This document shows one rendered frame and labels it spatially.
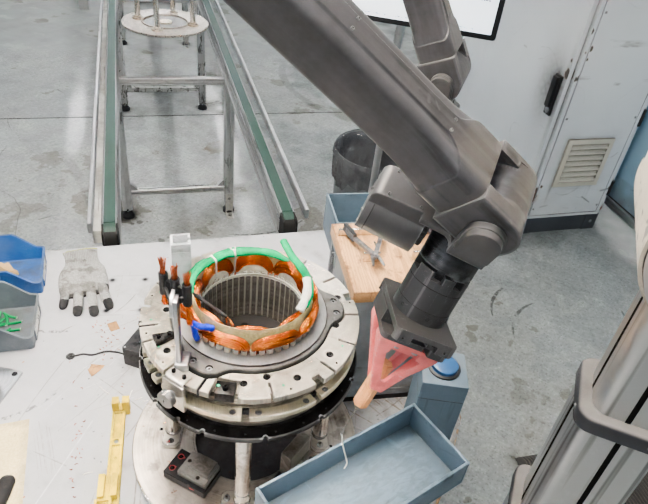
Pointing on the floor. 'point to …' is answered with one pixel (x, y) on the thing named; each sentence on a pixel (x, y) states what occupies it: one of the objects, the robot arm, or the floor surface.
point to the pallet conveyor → (114, 102)
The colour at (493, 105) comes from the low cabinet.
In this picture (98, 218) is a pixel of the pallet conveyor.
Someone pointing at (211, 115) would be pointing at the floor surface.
